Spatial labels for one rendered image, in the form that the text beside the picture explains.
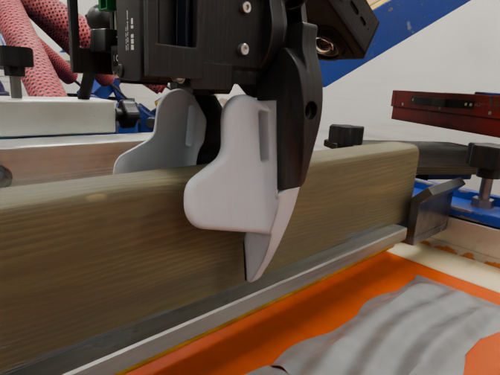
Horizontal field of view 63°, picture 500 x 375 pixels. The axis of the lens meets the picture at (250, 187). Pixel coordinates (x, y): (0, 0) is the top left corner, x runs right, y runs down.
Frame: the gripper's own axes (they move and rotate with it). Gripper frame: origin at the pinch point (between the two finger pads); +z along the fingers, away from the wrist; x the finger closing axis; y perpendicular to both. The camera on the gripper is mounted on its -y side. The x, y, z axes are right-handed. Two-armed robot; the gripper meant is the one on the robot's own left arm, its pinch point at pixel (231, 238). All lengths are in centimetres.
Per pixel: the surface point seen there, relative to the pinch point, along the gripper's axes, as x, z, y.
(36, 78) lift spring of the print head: -49.2, -7.6, -4.7
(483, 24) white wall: -57, -40, -200
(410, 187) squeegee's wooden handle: 1.1, -0.6, -19.4
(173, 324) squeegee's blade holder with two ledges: 2.1, 2.3, 5.2
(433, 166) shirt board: -19, 7, -75
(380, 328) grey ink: 5.9, 5.9, -7.6
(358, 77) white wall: -120, -15, -200
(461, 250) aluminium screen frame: 4.3, 5.7, -25.4
